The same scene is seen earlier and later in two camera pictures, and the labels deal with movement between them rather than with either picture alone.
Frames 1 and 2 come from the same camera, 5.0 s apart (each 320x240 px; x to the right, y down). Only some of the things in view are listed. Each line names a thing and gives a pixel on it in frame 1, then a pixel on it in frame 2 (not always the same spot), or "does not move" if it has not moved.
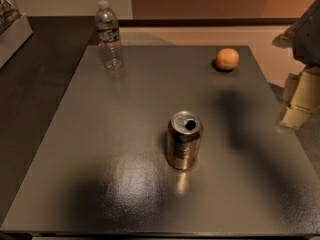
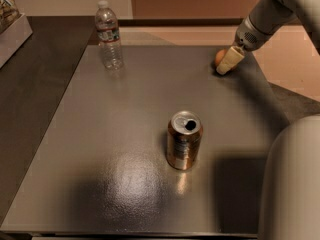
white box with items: [15, 29] does not move
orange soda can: [184, 133] does not move
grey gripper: [308, 39] to [245, 34]
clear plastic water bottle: [108, 36] does not move
